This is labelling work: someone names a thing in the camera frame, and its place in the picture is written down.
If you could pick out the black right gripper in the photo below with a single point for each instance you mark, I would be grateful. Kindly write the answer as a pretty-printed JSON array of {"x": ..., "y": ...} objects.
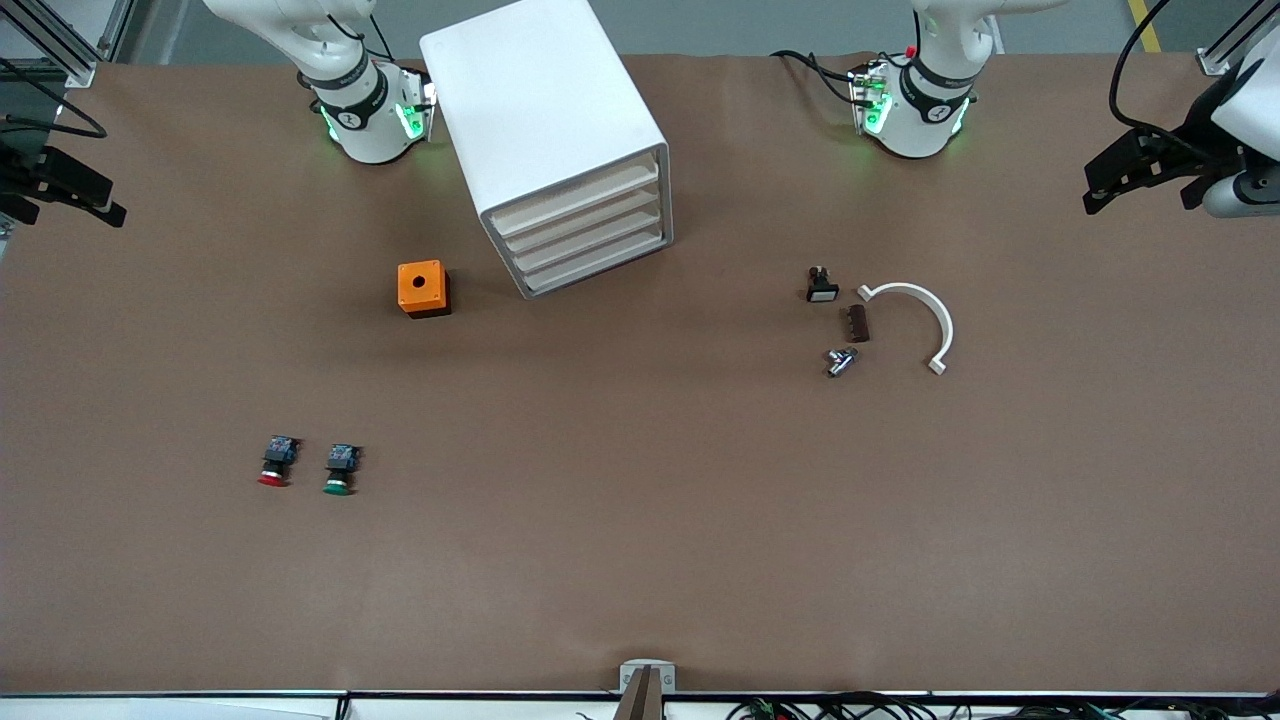
[{"x": 22, "y": 167}]

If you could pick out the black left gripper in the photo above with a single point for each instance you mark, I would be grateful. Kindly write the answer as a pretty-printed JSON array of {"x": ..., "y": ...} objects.
[{"x": 1192, "y": 137}]

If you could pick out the red push button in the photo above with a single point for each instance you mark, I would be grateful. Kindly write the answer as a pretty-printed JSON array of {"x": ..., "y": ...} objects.
[{"x": 275, "y": 470}]

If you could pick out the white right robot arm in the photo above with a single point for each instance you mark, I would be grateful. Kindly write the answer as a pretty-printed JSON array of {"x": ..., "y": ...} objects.
[{"x": 365, "y": 130}]

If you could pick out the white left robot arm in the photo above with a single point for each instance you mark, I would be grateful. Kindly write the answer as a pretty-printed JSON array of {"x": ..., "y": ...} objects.
[{"x": 925, "y": 125}]

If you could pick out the orange button box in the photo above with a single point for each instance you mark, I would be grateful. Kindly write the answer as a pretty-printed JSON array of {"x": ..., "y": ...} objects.
[{"x": 420, "y": 285}]

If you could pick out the green push button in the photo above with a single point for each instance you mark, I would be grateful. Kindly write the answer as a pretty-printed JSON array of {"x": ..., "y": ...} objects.
[{"x": 340, "y": 470}]

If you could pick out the brown terminal block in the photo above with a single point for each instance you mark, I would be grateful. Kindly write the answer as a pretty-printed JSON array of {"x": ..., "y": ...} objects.
[{"x": 860, "y": 325}]

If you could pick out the small metal connector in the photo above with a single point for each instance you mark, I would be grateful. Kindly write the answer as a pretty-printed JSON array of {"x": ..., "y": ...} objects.
[{"x": 838, "y": 363}]

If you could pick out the brown table mat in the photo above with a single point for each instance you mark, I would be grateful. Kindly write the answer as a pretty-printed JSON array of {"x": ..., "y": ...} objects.
[{"x": 640, "y": 500}]

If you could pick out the aluminium frame profile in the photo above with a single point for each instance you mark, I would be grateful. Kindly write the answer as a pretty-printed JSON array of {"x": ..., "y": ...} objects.
[
  {"x": 80, "y": 72},
  {"x": 1212, "y": 62}
]

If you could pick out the white curved plastic bracket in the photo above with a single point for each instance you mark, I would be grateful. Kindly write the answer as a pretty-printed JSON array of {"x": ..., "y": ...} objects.
[{"x": 930, "y": 303}]

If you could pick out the black white-faced switch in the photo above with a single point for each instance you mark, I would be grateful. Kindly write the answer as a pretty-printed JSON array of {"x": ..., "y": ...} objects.
[{"x": 822, "y": 290}]

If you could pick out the grey metal bracket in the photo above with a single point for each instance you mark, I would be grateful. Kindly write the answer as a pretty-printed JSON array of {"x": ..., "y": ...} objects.
[{"x": 628, "y": 675}]

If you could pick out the dark camera mast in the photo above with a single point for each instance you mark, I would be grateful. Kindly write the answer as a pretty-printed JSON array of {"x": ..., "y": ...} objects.
[{"x": 640, "y": 700}]

